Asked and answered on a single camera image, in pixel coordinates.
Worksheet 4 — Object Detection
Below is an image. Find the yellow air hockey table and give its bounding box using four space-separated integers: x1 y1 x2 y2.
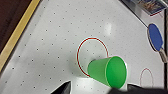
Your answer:
0 0 168 94

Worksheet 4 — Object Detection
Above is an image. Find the small green object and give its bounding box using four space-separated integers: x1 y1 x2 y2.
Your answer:
87 55 128 90

